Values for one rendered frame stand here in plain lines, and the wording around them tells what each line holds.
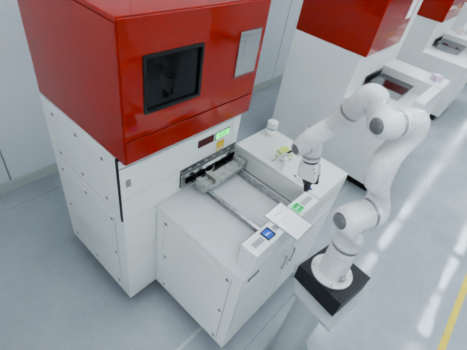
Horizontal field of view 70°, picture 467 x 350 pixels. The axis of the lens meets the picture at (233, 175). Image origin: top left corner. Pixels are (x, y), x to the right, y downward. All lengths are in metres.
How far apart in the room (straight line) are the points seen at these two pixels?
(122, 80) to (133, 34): 0.16
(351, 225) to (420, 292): 1.89
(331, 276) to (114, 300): 1.48
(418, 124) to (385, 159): 0.15
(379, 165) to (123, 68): 0.93
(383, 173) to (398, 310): 1.81
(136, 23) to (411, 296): 2.68
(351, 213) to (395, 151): 0.27
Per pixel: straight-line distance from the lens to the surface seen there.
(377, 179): 1.27
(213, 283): 1.82
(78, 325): 2.45
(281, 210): 1.73
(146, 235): 1.99
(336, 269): 1.55
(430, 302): 3.14
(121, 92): 1.27
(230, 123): 1.94
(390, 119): 1.14
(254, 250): 1.54
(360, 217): 1.32
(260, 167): 2.03
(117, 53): 1.21
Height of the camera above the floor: 2.17
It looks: 41 degrees down
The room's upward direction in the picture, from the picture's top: 12 degrees clockwise
